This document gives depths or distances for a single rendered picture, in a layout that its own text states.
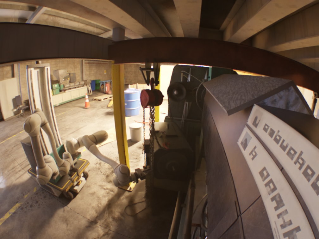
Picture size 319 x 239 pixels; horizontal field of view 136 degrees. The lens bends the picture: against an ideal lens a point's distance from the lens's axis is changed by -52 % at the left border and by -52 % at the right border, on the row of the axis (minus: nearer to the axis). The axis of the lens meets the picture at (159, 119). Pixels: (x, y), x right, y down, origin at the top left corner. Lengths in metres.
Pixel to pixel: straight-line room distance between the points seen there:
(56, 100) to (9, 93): 3.06
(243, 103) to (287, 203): 0.28
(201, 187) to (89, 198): 1.49
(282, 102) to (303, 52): 0.88
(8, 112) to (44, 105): 7.00
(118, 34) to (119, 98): 0.66
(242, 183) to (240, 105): 0.21
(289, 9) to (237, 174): 0.54
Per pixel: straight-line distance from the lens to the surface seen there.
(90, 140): 1.47
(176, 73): 2.08
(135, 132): 3.03
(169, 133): 1.58
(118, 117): 1.48
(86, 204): 2.03
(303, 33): 0.89
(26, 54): 0.82
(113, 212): 1.86
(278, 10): 0.56
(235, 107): 0.40
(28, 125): 1.32
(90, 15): 1.16
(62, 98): 8.56
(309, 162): 0.23
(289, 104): 0.49
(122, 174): 1.07
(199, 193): 1.29
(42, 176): 1.62
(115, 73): 1.40
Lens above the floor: 1.57
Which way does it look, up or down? 20 degrees down
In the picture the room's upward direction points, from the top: 2 degrees clockwise
